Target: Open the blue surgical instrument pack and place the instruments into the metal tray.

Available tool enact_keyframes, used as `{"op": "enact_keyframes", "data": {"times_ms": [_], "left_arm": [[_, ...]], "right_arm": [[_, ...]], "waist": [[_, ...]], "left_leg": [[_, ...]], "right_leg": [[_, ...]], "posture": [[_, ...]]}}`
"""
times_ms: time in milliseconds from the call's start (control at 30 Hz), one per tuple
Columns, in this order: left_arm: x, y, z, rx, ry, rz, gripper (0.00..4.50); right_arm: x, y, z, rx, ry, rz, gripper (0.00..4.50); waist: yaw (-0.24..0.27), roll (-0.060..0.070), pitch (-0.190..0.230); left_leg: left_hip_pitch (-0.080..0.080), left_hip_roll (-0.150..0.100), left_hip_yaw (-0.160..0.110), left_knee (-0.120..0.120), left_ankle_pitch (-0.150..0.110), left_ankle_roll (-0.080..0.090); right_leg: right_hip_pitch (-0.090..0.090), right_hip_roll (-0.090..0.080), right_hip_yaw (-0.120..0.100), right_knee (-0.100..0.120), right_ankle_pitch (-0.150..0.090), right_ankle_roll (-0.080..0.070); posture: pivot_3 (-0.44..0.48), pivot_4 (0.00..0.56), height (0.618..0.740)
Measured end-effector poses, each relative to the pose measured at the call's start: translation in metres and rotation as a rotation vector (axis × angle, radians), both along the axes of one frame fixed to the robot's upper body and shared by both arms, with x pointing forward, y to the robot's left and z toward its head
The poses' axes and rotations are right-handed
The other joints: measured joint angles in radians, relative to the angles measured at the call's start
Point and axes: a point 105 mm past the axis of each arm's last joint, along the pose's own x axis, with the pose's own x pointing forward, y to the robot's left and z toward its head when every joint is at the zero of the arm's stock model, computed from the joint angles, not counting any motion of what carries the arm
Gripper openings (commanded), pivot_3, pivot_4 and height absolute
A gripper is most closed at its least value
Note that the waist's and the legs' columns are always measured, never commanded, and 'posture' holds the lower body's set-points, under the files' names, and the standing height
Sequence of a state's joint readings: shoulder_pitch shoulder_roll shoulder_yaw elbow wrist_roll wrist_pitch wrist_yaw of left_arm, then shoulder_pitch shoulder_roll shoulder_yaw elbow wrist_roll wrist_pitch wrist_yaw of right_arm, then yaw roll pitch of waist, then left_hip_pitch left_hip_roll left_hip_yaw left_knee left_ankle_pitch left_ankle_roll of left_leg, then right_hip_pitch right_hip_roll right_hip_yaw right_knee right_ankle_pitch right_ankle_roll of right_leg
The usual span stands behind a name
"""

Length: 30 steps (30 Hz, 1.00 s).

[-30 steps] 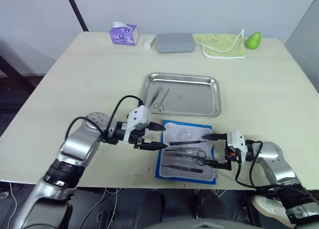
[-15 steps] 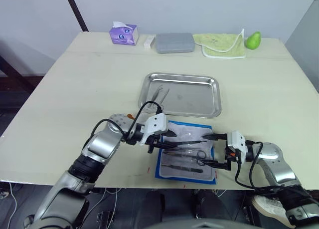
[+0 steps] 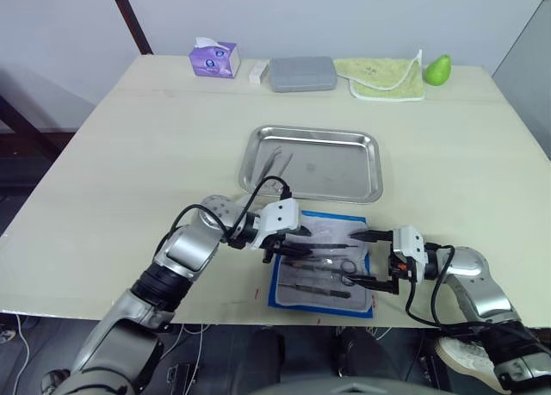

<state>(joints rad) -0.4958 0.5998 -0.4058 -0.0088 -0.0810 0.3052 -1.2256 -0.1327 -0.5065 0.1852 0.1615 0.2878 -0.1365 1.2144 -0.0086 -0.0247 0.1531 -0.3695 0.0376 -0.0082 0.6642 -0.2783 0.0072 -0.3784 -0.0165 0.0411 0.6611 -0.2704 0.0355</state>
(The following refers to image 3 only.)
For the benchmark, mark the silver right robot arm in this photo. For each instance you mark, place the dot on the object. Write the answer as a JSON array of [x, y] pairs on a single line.
[[473, 267]]

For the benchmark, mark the green towel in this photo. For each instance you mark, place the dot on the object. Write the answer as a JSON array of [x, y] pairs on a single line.
[[379, 78]]

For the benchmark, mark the metal tweezers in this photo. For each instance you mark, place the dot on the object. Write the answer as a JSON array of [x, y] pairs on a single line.
[[271, 162], [286, 162]]

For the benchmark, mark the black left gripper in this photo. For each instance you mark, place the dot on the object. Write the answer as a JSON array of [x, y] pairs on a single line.
[[282, 245]]

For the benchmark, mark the blue surgical instrument pack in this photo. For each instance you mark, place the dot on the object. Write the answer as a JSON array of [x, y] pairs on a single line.
[[320, 302]]

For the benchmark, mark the small white box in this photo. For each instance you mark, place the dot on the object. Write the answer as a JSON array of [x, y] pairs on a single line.
[[258, 72]]

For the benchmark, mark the green pear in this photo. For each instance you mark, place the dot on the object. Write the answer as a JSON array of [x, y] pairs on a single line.
[[439, 70]]

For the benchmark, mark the brown wooden pole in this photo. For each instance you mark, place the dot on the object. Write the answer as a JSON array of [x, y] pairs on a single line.
[[131, 18]]

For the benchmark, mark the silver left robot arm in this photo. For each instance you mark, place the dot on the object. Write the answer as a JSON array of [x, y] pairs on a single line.
[[189, 245]]

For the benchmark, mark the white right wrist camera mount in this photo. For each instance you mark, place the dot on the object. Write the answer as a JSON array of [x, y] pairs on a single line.
[[410, 241]]

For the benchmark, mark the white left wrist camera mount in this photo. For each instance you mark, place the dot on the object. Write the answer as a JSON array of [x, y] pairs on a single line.
[[280, 216]]

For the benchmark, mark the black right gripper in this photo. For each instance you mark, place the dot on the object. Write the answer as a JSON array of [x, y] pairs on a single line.
[[394, 261]]

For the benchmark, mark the grey partition panel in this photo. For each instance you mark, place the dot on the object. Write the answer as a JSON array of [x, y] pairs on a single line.
[[527, 85]]

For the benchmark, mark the thin red-tinted instrument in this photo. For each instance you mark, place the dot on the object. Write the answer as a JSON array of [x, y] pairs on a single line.
[[310, 264]]

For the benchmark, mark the purple tissue box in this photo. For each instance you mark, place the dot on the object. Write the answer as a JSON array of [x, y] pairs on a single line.
[[213, 60]]

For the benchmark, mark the stainless steel tray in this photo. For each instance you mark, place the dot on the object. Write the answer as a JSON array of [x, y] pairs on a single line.
[[327, 167]]

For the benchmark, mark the small metal scissors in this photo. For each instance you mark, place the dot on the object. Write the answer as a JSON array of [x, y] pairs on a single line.
[[347, 267]]

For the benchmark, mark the dark rounded shape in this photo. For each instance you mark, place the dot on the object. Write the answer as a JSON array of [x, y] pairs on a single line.
[[359, 352]]

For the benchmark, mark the grey plastic case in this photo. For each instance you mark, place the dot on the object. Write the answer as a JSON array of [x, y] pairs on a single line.
[[302, 74]]

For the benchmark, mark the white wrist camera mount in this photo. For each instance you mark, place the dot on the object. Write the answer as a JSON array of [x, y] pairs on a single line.
[[410, 241], [280, 216]]

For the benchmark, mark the white sneaker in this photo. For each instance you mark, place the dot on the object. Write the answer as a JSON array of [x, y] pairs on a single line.
[[465, 360]]

